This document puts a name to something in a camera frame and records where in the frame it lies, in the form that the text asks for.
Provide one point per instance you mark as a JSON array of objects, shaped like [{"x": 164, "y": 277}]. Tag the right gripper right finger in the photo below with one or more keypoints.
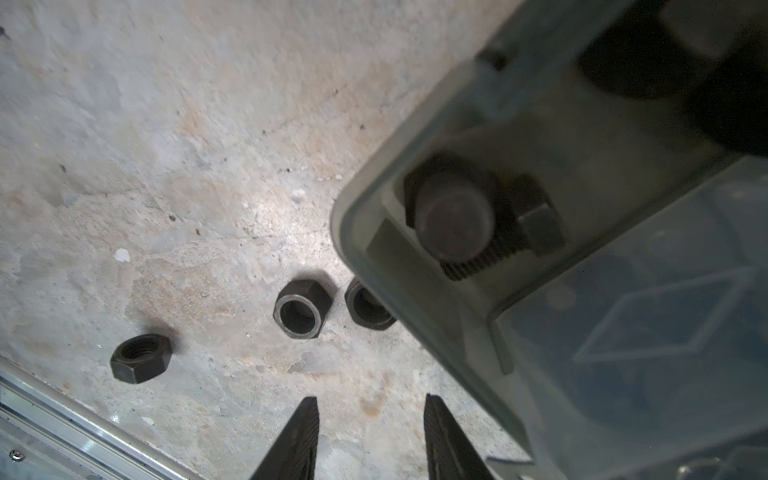
[{"x": 450, "y": 454}]

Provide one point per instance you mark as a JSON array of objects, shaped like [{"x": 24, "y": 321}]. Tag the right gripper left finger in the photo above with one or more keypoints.
[{"x": 293, "y": 455}]

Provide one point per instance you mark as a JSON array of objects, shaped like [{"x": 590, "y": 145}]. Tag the black bolt pair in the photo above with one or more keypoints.
[{"x": 468, "y": 218}]

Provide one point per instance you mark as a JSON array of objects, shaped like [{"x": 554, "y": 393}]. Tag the green compartment organizer box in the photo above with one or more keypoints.
[{"x": 639, "y": 351}]

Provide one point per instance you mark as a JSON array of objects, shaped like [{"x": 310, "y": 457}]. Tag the black hex nut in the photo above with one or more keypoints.
[
  {"x": 364, "y": 308},
  {"x": 301, "y": 308}
]

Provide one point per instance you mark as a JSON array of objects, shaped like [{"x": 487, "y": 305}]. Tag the small black nut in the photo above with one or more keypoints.
[{"x": 141, "y": 358}]

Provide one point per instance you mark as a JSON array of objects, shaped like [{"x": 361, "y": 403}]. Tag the aluminium mounting rail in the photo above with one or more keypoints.
[{"x": 46, "y": 435}]

